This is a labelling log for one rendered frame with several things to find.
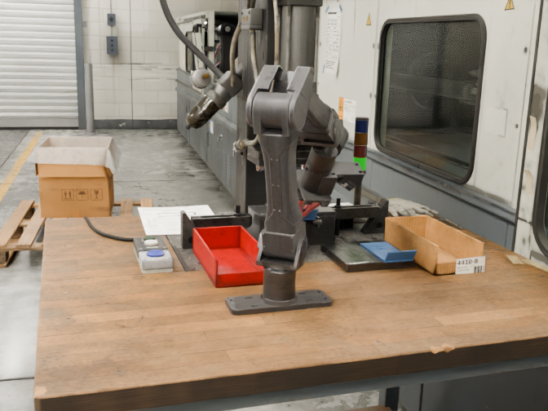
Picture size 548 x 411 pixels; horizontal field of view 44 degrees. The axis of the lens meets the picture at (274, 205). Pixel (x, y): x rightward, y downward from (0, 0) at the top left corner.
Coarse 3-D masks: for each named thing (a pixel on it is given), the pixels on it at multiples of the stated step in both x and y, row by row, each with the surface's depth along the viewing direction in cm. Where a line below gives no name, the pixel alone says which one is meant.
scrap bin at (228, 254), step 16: (192, 240) 160; (208, 240) 160; (224, 240) 162; (240, 240) 163; (208, 256) 143; (224, 256) 156; (240, 256) 157; (256, 256) 149; (208, 272) 144; (224, 272) 145; (240, 272) 138; (256, 272) 139
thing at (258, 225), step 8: (320, 216) 167; (328, 216) 168; (256, 224) 165; (320, 224) 168; (328, 224) 168; (256, 232) 165; (312, 232) 168; (320, 232) 168; (328, 232) 169; (256, 240) 166; (312, 240) 168; (320, 240) 169; (328, 240) 169
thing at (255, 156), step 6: (300, 144) 160; (252, 150) 164; (258, 150) 160; (300, 150) 162; (306, 150) 162; (252, 156) 164; (258, 156) 159; (300, 156) 162; (306, 156) 162; (258, 162) 159; (300, 162) 162; (306, 162) 163; (258, 168) 168
